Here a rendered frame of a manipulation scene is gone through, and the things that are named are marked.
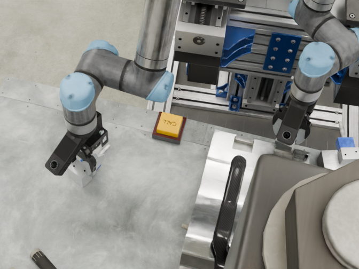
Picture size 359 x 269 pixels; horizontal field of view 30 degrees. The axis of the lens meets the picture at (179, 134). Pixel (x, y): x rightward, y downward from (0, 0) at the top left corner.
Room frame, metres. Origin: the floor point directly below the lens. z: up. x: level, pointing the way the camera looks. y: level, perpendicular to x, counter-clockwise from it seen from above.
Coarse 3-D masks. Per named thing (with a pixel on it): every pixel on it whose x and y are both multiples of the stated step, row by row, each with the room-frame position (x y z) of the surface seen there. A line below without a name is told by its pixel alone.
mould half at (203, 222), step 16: (224, 144) 0.90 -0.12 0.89; (256, 144) 0.91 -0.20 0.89; (272, 144) 0.92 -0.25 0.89; (208, 160) 0.85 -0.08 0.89; (224, 160) 0.85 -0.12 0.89; (256, 160) 0.86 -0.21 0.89; (208, 176) 0.80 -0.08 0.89; (224, 176) 0.81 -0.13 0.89; (208, 192) 0.76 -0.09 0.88; (240, 192) 0.77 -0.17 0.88; (208, 208) 0.71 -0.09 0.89; (240, 208) 0.72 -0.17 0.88; (192, 224) 0.65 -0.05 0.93; (208, 224) 0.66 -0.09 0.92; (192, 240) 0.61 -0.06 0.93; (208, 240) 0.61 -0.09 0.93; (192, 256) 0.57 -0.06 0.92; (208, 256) 0.57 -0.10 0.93
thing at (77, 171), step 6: (108, 144) 0.90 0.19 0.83; (102, 150) 0.88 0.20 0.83; (78, 162) 0.82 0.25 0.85; (72, 168) 0.80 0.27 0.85; (78, 168) 0.80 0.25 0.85; (84, 168) 0.81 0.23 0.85; (72, 174) 0.80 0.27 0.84; (78, 174) 0.79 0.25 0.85; (84, 174) 0.79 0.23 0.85; (78, 180) 0.78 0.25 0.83; (84, 180) 0.78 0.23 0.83; (90, 180) 0.80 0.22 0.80
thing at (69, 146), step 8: (64, 136) 0.80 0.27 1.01; (72, 136) 0.80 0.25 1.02; (64, 144) 0.79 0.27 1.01; (72, 144) 0.78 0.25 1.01; (80, 144) 0.79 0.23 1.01; (56, 152) 0.77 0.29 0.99; (64, 152) 0.77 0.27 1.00; (72, 152) 0.77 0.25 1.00; (48, 160) 0.75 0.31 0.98; (56, 160) 0.75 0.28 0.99; (64, 160) 0.75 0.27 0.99; (72, 160) 0.76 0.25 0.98; (48, 168) 0.74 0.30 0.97; (56, 168) 0.73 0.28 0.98; (64, 168) 0.74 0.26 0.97
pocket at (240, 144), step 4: (236, 140) 0.93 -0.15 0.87; (240, 140) 0.93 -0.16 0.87; (244, 140) 0.93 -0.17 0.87; (248, 140) 0.93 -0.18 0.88; (236, 144) 0.92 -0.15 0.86; (240, 144) 0.92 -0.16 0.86; (244, 144) 0.92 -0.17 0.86; (248, 144) 0.92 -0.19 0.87; (252, 144) 0.92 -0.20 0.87; (236, 148) 0.91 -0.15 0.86; (240, 148) 0.91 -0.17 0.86; (244, 148) 0.91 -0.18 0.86; (248, 148) 0.91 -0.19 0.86; (252, 148) 0.91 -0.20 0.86; (248, 152) 0.90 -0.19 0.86
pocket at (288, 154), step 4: (276, 148) 0.91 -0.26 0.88; (280, 148) 0.91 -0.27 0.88; (276, 152) 0.91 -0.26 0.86; (280, 152) 0.91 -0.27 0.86; (284, 152) 0.91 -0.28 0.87; (288, 152) 0.91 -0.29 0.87; (292, 152) 0.91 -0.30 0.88; (280, 156) 0.90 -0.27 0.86; (284, 156) 0.90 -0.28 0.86; (288, 156) 0.90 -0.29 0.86; (292, 156) 0.90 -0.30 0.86
